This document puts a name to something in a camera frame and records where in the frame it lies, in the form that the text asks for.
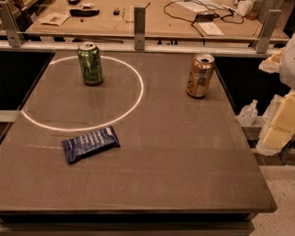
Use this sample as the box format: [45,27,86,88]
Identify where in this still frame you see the white paper card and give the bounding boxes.
[199,22,224,36]

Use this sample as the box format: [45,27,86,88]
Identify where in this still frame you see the metal railing bar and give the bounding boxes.
[0,40,278,58]

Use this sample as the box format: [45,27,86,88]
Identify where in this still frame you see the small black object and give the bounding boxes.
[113,9,120,16]

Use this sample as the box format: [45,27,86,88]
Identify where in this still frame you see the blue rxbar blueberry wrapper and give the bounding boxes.
[62,127,120,164]

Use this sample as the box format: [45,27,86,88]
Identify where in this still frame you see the metal bracket left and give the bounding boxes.
[0,1,24,48]

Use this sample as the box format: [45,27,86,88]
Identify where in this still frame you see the white paper note left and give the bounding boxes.
[38,12,69,26]

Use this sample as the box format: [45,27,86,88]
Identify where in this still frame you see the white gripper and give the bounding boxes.
[256,35,295,156]

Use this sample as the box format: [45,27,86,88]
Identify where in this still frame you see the metal bracket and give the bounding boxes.
[0,1,24,48]
[133,6,146,51]
[254,9,281,54]

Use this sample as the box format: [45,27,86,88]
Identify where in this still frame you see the metal bracket middle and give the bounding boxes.
[133,6,146,51]

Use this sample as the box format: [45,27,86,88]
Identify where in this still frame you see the white paper sheets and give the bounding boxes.
[174,0,222,13]

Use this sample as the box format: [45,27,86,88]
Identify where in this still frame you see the orange soda can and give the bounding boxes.
[186,53,215,98]

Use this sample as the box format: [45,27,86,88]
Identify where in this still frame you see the black tool on desk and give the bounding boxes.
[70,9,100,17]

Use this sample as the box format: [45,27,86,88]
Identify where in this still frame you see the clear sanitizer bottle left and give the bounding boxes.
[238,99,258,126]

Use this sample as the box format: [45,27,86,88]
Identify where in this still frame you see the metal bracket right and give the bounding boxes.
[254,9,281,54]

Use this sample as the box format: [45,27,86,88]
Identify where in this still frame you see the green soda can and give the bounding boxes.
[77,41,103,86]

